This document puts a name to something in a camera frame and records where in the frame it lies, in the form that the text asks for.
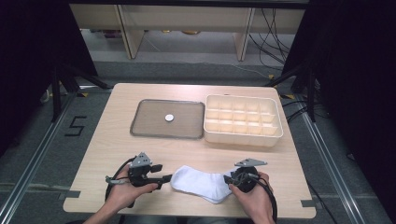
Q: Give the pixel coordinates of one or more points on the white sock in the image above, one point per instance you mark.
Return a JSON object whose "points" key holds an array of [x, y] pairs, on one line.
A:
{"points": [[199, 183]]}

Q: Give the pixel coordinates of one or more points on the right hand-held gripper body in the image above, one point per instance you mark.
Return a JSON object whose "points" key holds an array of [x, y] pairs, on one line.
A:
{"points": [[247, 180]]}

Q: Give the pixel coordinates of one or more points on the pale wooden desk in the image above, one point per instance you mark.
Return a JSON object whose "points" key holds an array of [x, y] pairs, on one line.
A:
{"points": [[186, 18]]}

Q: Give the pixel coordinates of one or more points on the grey tape strip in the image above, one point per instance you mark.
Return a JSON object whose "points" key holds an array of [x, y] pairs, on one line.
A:
{"points": [[308, 203], [70, 194]]}

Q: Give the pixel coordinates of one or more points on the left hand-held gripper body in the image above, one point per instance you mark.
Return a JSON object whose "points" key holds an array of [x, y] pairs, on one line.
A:
{"points": [[138, 174]]}

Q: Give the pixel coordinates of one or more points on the yellow tape piece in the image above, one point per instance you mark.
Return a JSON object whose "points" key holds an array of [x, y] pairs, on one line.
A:
{"points": [[287, 96], [82, 94]]}

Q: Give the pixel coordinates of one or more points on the cream divided storage box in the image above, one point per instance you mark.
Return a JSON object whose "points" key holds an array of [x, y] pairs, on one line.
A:
{"points": [[243, 119]]}

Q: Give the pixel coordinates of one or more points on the black curtain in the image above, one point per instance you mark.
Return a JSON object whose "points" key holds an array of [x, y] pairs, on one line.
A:
{"points": [[358, 77], [31, 62]]}

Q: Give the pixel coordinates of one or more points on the small white disc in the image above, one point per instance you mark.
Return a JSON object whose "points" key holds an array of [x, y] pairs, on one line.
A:
{"points": [[169, 117]]}

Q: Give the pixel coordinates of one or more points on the black metal stand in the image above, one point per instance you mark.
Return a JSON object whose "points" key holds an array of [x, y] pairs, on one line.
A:
{"points": [[56, 93], [310, 93]]}

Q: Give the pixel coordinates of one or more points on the person's left hand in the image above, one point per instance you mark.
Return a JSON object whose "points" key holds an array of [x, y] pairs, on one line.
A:
{"points": [[121, 196]]}

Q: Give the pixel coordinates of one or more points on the aluminium floor rail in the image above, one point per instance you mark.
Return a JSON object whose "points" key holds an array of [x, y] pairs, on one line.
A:
{"points": [[34, 161], [330, 174]]}

